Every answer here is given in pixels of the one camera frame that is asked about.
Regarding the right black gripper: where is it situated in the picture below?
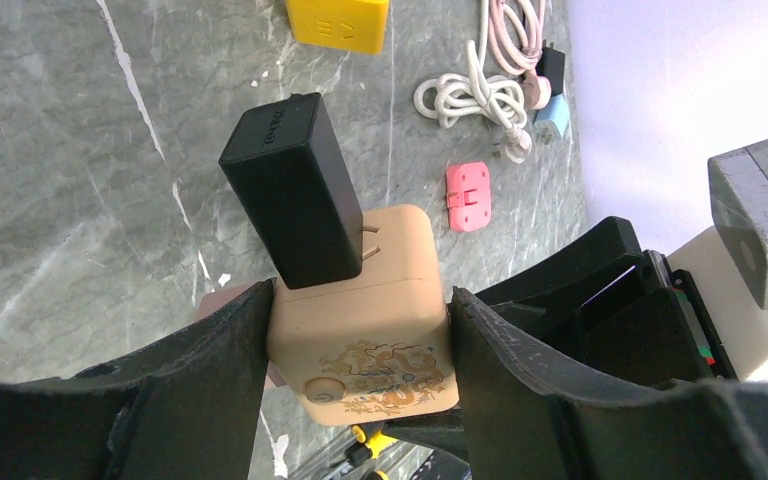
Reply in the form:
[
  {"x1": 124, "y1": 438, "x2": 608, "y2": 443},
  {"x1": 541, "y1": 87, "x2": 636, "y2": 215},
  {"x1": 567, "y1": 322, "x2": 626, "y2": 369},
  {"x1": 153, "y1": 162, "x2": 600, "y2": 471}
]
[{"x1": 477, "y1": 216, "x2": 737, "y2": 387}]

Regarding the small yellow black screwdriver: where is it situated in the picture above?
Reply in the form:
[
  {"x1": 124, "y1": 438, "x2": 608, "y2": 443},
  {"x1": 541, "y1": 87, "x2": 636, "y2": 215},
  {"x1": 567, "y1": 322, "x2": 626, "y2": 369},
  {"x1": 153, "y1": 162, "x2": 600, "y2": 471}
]
[{"x1": 345, "y1": 421, "x2": 397, "y2": 467}]

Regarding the black plug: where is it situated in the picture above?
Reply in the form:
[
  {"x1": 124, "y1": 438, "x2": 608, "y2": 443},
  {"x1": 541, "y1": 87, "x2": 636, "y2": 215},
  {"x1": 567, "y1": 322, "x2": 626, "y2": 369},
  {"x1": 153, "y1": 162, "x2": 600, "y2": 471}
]
[{"x1": 536, "y1": 44, "x2": 566, "y2": 96}]

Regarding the beige wooden cube socket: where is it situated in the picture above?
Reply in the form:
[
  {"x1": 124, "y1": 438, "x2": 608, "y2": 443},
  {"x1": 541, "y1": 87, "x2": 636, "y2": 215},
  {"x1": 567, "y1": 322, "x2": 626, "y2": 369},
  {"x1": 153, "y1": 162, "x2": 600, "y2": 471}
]
[{"x1": 266, "y1": 204, "x2": 459, "y2": 426}]

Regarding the pink power cable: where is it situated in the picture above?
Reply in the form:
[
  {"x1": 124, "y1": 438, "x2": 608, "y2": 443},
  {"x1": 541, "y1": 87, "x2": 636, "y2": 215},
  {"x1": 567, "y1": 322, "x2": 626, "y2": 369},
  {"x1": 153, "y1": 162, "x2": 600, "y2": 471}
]
[{"x1": 486, "y1": 0, "x2": 553, "y2": 112}]

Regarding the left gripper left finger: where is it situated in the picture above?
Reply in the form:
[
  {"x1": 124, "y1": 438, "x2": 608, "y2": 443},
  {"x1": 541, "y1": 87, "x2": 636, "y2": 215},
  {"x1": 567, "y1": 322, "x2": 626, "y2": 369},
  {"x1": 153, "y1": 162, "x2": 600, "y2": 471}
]
[{"x1": 0, "y1": 280, "x2": 274, "y2": 479}]

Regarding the yellow cube socket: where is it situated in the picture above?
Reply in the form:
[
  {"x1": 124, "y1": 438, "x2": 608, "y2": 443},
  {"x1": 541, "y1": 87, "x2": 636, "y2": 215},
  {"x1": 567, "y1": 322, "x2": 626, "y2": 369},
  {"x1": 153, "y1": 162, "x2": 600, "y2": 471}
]
[{"x1": 285, "y1": 0, "x2": 389, "y2": 54}]

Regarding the pink cube socket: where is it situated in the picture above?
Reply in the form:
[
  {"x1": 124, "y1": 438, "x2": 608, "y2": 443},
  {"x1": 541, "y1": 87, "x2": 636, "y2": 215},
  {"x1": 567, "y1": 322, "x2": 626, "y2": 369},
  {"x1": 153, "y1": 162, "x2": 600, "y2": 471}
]
[{"x1": 445, "y1": 162, "x2": 492, "y2": 232}]

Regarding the black adapter with cable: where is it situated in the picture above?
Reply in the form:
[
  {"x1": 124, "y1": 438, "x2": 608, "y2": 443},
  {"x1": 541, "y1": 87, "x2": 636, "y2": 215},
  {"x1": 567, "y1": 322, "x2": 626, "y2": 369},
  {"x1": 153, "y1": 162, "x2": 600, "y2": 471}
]
[{"x1": 218, "y1": 92, "x2": 363, "y2": 289}]

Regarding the blue usb charger plug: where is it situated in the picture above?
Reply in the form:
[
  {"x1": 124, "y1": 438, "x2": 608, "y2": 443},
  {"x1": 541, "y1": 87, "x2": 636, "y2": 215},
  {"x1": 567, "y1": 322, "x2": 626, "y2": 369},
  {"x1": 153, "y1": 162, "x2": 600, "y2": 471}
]
[{"x1": 533, "y1": 94, "x2": 570, "y2": 144}]

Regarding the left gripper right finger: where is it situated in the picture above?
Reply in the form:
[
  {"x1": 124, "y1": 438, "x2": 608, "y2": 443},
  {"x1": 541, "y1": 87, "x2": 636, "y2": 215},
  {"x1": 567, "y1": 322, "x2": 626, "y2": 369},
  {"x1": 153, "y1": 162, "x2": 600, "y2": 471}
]
[{"x1": 451, "y1": 288, "x2": 768, "y2": 479}]

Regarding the white power cable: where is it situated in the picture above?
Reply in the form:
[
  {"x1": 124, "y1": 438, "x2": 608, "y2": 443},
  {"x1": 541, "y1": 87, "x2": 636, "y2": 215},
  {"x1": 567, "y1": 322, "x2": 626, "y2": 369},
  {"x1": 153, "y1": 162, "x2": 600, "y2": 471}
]
[{"x1": 413, "y1": 0, "x2": 534, "y2": 166}]

